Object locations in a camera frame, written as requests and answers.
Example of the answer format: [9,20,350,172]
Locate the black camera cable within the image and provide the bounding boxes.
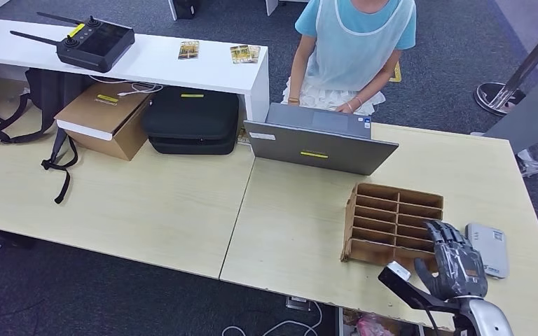
[424,301,441,336]

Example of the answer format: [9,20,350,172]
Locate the power strip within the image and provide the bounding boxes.
[285,296,311,312]

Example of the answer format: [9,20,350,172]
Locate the grey laptop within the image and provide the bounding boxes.
[243,102,400,176]

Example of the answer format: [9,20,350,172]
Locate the wooden slotted card organizer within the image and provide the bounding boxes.
[340,182,444,274]

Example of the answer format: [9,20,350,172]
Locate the white raised counter shelf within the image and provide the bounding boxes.
[0,17,270,123]

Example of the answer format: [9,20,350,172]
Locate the white floor cable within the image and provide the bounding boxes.
[220,301,323,336]

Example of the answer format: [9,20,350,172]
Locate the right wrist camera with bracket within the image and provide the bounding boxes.
[378,260,460,316]

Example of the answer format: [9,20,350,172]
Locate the black box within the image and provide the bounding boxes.
[172,0,201,20]

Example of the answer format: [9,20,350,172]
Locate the chrome stanchion post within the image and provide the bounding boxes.
[473,9,538,117]

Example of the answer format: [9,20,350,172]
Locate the black hard carry case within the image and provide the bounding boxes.
[142,86,240,156]

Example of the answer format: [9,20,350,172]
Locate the pink plastic bag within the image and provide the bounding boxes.
[353,314,395,336]

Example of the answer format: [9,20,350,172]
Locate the brown cardboard box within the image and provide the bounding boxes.
[54,82,153,162]

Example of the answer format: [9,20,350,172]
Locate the black remote controller with antennas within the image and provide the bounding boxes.
[10,12,136,74]

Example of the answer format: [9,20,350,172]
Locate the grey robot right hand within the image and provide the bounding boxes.
[413,220,489,302]

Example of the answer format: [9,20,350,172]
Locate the grey card reader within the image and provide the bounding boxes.
[464,222,510,280]

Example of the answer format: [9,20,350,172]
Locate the grey slanted panel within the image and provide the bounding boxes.
[484,55,538,155]

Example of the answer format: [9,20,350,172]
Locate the person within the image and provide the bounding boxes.
[282,0,418,117]

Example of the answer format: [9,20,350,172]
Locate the patterned ID card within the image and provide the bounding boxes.
[230,45,251,64]

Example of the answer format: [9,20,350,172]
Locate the black backpack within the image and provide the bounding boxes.
[0,68,94,205]

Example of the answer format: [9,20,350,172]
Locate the thin white cable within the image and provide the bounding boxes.
[88,75,164,97]

